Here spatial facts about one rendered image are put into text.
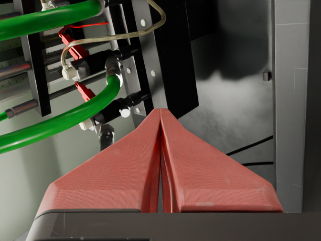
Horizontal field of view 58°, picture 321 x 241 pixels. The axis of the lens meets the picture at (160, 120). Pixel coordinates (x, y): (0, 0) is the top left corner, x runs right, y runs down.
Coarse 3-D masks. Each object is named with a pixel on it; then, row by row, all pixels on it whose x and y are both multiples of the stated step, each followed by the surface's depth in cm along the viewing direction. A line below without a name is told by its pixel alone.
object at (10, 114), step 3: (6, 111) 54; (9, 111) 54; (0, 114) 53; (3, 114) 54; (6, 114) 54; (9, 114) 54; (12, 114) 54; (0, 117) 53; (3, 117) 54; (6, 117) 54; (9, 117) 54; (12, 117) 55; (0, 120) 53
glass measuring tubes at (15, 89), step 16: (48, 32) 64; (64, 32) 66; (80, 32) 66; (0, 48) 58; (16, 48) 58; (48, 48) 64; (0, 64) 58; (48, 64) 63; (0, 80) 57; (16, 80) 61; (48, 80) 64; (0, 96) 57; (16, 96) 62
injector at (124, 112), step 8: (144, 88) 51; (128, 96) 49; (136, 96) 49; (144, 96) 50; (112, 104) 46; (120, 104) 46; (128, 104) 48; (136, 104) 49; (104, 112) 44; (112, 112) 45; (120, 112) 46; (128, 112) 45; (104, 120) 44
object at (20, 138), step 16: (16, 64) 50; (112, 64) 37; (112, 80) 31; (96, 96) 27; (112, 96) 28; (64, 112) 25; (80, 112) 25; (96, 112) 26; (32, 128) 23; (48, 128) 23; (64, 128) 24; (0, 144) 22; (16, 144) 22
